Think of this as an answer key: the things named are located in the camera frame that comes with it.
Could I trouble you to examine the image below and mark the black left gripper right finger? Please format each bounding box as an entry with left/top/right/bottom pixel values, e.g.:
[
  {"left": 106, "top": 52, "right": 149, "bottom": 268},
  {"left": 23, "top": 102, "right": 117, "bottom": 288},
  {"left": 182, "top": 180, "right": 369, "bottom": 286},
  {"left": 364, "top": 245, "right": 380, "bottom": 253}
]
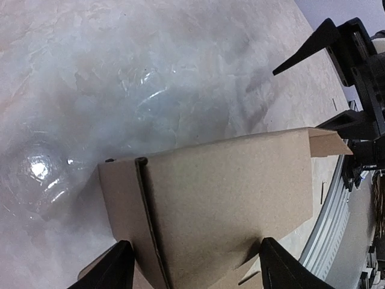
[{"left": 259, "top": 237, "right": 333, "bottom": 289}]

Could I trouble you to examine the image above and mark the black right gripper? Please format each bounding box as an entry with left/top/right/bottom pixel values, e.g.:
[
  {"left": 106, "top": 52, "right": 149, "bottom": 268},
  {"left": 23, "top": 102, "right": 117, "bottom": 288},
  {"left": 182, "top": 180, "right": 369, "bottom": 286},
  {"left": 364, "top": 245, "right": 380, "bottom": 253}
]
[{"left": 273, "top": 18, "right": 384, "bottom": 140}]

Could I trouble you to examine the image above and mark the brown cardboard box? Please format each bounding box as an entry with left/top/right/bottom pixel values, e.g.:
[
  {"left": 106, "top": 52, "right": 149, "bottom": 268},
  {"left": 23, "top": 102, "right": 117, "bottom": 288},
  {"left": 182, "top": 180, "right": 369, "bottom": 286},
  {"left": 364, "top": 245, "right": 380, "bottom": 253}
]
[{"left": 98, "top": 128, "right": 351, "bottom": 288}]

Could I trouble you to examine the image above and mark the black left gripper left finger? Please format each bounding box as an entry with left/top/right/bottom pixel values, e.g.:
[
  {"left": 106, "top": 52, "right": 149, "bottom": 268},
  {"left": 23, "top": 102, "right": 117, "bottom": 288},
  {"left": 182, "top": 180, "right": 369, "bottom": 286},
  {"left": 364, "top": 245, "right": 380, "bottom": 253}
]
[{"left": 68, "top": 240, "right": 134, "bottom": 289}]

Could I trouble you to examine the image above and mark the front aluminium frame rail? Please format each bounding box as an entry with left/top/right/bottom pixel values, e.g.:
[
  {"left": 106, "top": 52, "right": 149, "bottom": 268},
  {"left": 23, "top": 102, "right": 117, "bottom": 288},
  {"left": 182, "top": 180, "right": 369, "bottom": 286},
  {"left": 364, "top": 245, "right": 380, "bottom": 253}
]
[{"left": 297, "top": 99, "right": 374, "bottom": 281}]

